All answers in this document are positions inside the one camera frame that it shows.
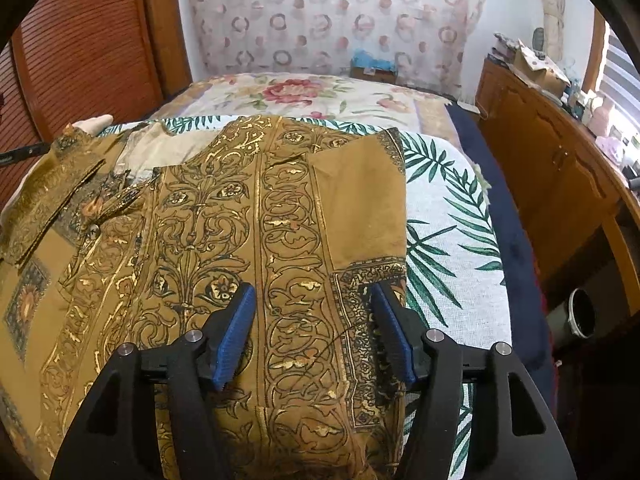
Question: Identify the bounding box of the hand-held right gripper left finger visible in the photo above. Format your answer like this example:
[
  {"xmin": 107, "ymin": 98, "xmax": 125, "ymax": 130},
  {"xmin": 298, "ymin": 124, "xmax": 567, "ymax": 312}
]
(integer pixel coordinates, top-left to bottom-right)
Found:
[{"xmin": 50, "ymin": 282, "xmax": 258, "ymax": 480}]

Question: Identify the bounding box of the blue box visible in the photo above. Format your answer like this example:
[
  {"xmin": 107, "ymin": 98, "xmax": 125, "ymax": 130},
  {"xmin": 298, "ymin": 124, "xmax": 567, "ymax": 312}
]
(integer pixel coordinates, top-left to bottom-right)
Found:
[{"xmin": 350, "ymin": 50, "xmax": 401, "ymax": 85}]

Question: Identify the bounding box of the brown gold patterned shirt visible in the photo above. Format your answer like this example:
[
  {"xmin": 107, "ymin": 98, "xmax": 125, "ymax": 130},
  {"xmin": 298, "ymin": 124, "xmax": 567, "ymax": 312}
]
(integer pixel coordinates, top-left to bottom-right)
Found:
[{"xmin": 0, "ymin": 115, "xmax": 408, "ymax": 480}]

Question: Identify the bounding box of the striped window blind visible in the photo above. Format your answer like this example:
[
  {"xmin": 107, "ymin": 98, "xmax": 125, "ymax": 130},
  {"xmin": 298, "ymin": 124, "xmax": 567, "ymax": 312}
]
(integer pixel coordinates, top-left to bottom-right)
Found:
[{"xmin": 597, "ymin": 25, "xmax": 640, "ymax": 131}]

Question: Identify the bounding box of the floral blanket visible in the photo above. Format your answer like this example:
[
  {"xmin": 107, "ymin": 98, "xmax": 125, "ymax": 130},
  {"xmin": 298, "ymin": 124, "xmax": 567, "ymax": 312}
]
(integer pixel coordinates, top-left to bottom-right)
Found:
[{"xmin": 172, "ymin": 72, "xmax": 461, "ymax": 148}]

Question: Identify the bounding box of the navy blue bedsheet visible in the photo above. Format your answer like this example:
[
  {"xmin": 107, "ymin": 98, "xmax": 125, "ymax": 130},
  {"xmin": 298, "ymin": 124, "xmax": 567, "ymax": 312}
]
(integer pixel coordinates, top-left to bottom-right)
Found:
[{"xmin": 445, "ymin": 102, "xmax": 556, "ymax": 401}]

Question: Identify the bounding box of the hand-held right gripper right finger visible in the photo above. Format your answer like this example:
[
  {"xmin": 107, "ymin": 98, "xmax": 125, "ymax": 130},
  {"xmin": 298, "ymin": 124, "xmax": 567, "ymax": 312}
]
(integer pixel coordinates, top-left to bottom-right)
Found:
[{"xmin": 367, "ymin": 280, "xmax": 576, "ymax": 480}]

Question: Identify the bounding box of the reddish wooden louvered wardrobe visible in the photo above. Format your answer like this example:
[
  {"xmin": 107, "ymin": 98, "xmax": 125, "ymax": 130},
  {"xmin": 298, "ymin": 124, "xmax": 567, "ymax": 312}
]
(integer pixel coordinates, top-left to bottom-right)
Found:
[{"xmin": 0, "ymin": 0, "xmax": 193, "ymax": 171}]

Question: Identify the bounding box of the beige window curtain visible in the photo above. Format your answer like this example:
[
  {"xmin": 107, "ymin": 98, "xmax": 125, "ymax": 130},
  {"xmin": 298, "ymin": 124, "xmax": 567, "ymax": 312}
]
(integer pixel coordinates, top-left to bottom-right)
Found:
[{"xmin": 537, "ymin": 0, "xmax": 566, "ymax": 61}]

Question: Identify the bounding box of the dark cylindrical bin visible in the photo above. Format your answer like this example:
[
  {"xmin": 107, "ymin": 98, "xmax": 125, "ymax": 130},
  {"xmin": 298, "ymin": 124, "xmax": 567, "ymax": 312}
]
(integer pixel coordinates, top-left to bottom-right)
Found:
[{"xmin": 547, "ymin": 287, "xmax": 598, "ymax": 348}]

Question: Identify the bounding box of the white leaf print sheet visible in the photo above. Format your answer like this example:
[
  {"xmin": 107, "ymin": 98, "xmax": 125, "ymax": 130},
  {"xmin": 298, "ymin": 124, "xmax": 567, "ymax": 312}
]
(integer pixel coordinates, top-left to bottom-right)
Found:
[{"xmin": 95, "ymin": 116, "xmax": 516, "ymax": 480}]

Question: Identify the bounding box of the wooden dresser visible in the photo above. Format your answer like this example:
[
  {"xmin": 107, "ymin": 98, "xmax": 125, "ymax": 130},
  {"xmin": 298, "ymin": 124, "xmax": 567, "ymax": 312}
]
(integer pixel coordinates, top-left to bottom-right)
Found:
[{"xmin": 475, "ymin": 57, "xmax": 640, "ymax": 291}]

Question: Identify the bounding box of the pink bottle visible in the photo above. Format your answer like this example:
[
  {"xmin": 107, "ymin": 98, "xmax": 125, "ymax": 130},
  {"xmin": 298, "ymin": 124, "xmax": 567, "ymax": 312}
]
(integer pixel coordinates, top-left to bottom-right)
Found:
[{"xmin": 592, "ymin": 97, "xmax": 616, "ymax": 136}]

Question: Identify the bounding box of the pink circle print curtain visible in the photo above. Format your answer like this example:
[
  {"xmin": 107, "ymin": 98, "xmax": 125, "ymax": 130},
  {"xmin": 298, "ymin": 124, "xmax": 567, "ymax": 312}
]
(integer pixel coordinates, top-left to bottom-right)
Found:
[{"xmin": 187, "ymin": 0, "xmax": 488, "ymax": 101}]

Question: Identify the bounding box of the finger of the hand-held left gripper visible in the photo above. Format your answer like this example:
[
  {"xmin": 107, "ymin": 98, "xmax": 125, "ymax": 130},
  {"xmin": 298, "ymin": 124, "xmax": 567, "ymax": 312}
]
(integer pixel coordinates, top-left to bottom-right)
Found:
[{"xmin": 0, "ymin": 142, "xmax": 52, "ymax": 167}]

